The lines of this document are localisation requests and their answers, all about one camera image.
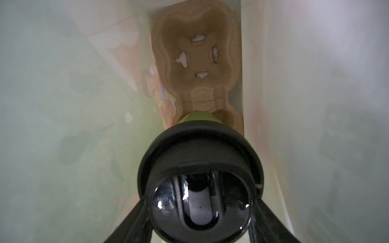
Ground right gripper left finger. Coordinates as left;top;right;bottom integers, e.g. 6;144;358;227
104;199;152;243

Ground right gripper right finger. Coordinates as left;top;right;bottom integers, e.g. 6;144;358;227
249;197;300;243

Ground white paper takeout bag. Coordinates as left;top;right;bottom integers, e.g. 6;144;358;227
1;1;389;243

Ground brown pulp cup carrier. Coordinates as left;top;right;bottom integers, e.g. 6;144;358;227
151;1;244;133

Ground black cup lid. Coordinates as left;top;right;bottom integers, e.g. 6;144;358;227
137;120;264;243

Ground green paper coffee cup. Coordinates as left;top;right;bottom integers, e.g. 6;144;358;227
178;111;223;124

